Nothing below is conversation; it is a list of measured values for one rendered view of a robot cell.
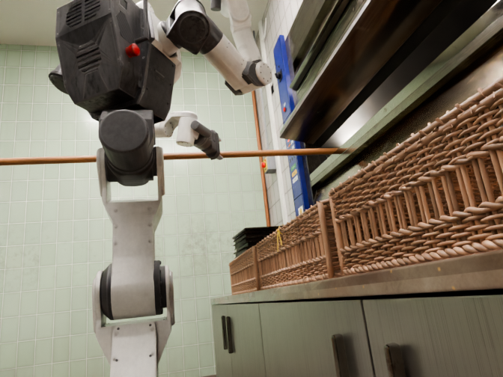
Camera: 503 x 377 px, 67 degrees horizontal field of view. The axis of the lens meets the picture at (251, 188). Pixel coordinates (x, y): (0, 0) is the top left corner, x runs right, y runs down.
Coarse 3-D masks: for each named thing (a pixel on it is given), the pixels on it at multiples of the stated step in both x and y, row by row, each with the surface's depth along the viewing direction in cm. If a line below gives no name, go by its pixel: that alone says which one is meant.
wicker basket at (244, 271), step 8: (256, 248) 131; (240, 256) 153; (248, 256) 140; (256, 256) 131; (232, 264) 173; (240, 264) 156; (248, 264) 141; (256, 264) 130; (232, 272) 176; (240, 272) 157; (248, 272) 142; (256, 272) 129; (232, 280) 177; (240, 280) 158; (248, 280) 143; (256, 280) 128; (232, 288) 178; (240, 288) 157; (248, 288) 142; (256, 288) 129
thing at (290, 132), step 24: (384, 0) 116; (408, 0) 115; (432, 0) 115; (360, 24) 126; (384, 24) 125; (408, 24) 124; (336, 48) 141; (360, 48) 137; (384, 48) 136; (336, 72) 152; (360, 72) 150; (312, 96) 170; (336, 96) 168; (288, 120) 197; (312, 120) 190
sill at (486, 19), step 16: (496, 16) 91; (464, 32) 101; (480, 32) 96; (448, 48) 106; (432, 64) 113; (416, 80) 120; (400, 96) 128; (384, 112) 138; (368, 128) 149; (352, 144) 162
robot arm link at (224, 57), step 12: (216, 48) 113; (228, 48) 115; (216, 60) 115; (228, 60) 116; (240, 60) 119; (228, 72) 118; (240, 72) 119; (252, 72) 121; (264, 72) 124; (228, 84) 125; (240, 84) 121; (264, 84) 124
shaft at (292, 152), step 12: (48, 156) 155; (60, 156) 155; (72, 156) 156; (84, 156) 157; (96, 156) 158; (168, 156) 164; (180, 156) 165; (192, 156) 166; (204, 156) 168; (228, 156) 170; (240, 156) 172; (252, 156) 173
